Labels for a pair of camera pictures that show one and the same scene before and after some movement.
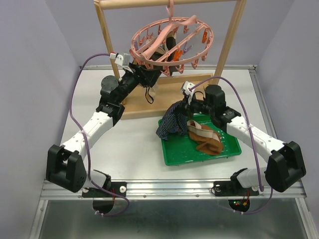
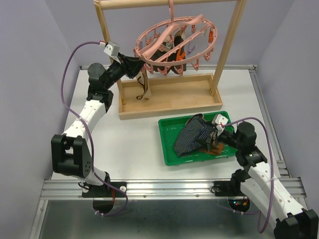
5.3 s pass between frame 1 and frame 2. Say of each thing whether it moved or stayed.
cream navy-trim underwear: moved
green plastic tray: stayed
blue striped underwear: moved
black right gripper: moved
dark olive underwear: moved
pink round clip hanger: stayed
